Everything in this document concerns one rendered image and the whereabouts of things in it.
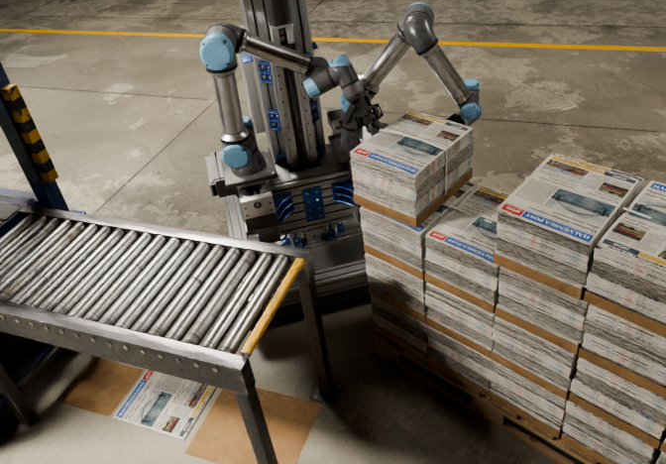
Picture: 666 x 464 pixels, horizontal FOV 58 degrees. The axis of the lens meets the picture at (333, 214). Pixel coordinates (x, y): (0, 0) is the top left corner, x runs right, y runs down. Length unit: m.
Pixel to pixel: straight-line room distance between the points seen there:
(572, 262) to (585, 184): 0.26
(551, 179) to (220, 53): 1.18
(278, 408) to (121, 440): 0.67
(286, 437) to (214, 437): 0.31
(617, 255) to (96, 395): 2.27
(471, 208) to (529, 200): 0.40
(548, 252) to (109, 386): 2.06
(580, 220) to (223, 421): 1.68
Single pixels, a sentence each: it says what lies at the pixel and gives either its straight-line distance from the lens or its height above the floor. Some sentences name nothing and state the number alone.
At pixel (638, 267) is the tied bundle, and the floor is 1.03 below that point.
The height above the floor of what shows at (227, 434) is 0.00.
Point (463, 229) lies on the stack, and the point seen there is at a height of 0.83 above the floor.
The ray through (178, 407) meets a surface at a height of 0.01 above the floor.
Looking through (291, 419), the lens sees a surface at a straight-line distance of 2.65.
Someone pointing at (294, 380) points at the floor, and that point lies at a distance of 2.77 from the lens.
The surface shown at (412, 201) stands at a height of 0.94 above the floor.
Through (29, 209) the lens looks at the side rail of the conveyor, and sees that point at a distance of 2.85.
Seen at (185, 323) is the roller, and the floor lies 0.79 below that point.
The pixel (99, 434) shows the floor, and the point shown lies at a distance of 2.89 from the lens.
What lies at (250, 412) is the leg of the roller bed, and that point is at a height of 0.59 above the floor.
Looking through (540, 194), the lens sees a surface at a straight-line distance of 1.90.
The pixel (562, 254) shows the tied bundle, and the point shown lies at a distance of 1.84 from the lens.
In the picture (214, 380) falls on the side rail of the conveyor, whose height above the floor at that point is 0.72.
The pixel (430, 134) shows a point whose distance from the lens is 2.21.
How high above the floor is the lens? 2.16
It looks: 37 degrees down
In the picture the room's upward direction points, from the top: 8 degrees counter-clockwise
